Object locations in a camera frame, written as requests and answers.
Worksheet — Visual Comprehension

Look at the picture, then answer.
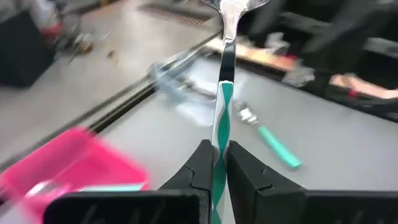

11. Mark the black box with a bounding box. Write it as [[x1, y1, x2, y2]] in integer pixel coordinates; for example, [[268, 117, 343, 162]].
[[0, 11, 57, 88]]

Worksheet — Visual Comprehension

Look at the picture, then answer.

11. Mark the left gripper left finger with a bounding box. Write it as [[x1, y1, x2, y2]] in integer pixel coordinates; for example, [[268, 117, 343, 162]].
[[158, 139, 215, 224]]

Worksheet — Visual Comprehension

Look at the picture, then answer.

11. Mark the teal white patterned handle spoon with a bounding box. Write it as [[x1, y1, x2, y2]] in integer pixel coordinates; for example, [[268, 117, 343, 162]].
[[198, 0, 271, 224]]

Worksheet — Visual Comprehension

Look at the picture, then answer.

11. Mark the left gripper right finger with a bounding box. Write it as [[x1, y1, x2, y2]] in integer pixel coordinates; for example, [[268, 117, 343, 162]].
[[226, 139, 307, 224]]

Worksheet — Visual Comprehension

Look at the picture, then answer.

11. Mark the solid teal handle spoon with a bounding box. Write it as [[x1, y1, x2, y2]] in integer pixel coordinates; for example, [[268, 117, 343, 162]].
[[233, 99, 303, 170], [24, 182, 146, 200]]

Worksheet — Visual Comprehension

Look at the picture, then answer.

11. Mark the red plastic bin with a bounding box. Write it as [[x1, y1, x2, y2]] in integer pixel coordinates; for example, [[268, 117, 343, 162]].
[[0, 126, 152, 224]]

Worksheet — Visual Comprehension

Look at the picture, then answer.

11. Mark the clear plastic bin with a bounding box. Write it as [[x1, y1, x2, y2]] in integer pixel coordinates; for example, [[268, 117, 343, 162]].
[[149, 49, 249, 125]]

